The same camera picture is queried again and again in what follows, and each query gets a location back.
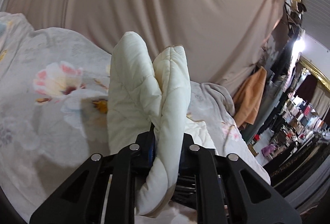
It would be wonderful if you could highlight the floral bed sheet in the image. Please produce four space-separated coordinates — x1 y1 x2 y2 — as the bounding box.
0 11 271 224

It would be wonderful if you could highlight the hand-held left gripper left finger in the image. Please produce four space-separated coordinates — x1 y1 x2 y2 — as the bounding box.
29 133 156 224

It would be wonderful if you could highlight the beige cloth backdrop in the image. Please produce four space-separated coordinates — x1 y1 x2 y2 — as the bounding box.
5 0 287 97

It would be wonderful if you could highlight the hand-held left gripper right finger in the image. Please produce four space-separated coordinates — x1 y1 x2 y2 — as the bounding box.
177 133 302 224

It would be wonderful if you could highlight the shelf of assorted goods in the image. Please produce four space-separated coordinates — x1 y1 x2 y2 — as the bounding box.
247 95 330 163

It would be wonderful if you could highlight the grey blanket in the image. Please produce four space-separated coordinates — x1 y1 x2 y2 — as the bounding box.
200 82 236 116

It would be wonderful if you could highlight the orange cloth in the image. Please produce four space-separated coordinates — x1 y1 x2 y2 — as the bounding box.
232 66 268 128

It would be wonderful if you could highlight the bright lamp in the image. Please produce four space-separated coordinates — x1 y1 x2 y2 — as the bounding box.
292 36 306 54

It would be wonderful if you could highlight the cream quilted jacket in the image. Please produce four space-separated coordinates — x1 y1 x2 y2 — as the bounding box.
107 32 217 218

